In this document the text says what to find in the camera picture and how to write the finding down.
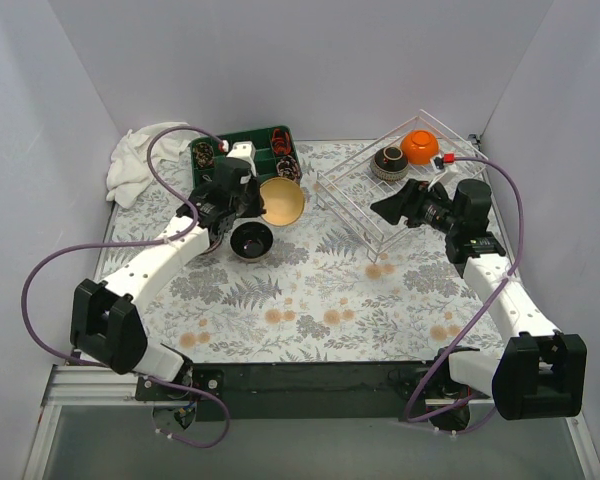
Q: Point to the white wire dish rack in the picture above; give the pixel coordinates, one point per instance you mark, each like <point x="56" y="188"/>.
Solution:
<point x="349" y="188"/>

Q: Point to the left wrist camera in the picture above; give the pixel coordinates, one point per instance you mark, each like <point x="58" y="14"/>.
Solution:
<point x="244" y="151"/>

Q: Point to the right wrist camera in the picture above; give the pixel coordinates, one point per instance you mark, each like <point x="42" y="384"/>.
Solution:
<point x="444" y="168"/>

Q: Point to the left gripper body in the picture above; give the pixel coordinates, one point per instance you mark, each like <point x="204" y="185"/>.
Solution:
<point x="252" y="195"/>

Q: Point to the dark patterned rolled sock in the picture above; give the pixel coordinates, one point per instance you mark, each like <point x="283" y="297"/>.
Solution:
<point x="203" y="155"/>

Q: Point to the aluminium frame rail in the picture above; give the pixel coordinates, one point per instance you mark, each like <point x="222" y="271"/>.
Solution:
<point x="75" y="385"/>

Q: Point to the green plastic organizer tray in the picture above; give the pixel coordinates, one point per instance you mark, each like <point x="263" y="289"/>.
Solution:
<point x="265" y="159"/>

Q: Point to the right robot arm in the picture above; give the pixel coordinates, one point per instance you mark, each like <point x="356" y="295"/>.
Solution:
<point x="541" y="371"/>

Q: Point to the beige bowl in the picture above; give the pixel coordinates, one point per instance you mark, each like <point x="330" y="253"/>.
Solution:
<point x="284" y="201"/>

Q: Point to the white crumpled cloth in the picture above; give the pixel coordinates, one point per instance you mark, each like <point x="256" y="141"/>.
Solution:
<point x="128" y="175"/>

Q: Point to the orange bowl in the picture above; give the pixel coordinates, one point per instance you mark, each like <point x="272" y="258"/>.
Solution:
<point x="419" y="147"/>

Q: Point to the olive brown bowl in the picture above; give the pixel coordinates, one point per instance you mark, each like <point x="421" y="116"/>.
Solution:
<point x="251" y="241"/>

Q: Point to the floral table mat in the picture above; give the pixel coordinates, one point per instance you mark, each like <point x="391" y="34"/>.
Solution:
<point x="316" y="296"/>

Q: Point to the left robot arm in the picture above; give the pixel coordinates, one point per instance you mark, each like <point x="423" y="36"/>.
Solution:
<point x="106" y="319"/>

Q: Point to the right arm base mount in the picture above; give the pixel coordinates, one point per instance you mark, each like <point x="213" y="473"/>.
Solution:
<point x="457" y="421"/>

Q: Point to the pink rose rolled sock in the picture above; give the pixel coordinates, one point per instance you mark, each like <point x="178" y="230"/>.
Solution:
<point x="289" y="168"/>

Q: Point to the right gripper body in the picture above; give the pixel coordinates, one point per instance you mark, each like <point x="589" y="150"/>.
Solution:
<point x="413" y="203"/>

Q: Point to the black patterned bowl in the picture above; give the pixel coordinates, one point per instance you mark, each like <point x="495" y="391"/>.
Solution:
<point x="389" y="164"/>

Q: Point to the orange black rolled sock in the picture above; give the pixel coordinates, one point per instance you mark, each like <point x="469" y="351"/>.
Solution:
<point x="281" y="142"/>

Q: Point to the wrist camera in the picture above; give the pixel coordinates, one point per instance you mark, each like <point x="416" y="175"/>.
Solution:
<point x="444" y="168"/>
<point x="244" y="151"/>

